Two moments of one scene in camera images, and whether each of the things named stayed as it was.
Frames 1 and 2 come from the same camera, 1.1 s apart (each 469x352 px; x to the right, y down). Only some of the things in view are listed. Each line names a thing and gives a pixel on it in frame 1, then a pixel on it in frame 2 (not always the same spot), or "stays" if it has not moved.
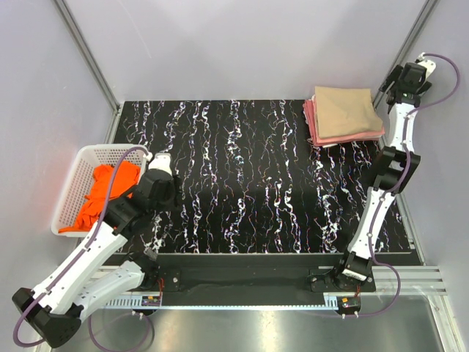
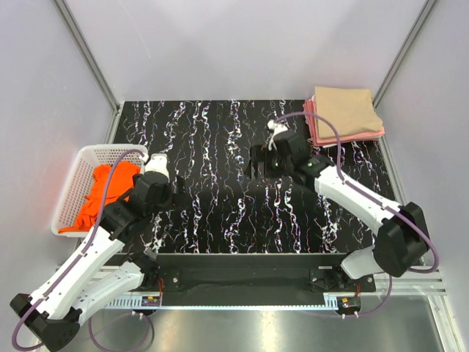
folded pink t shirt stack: [311, 109] stays
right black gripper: [392, 76] -> [260, 153]
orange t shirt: [124, 176] stays
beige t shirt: [342, 111] stays
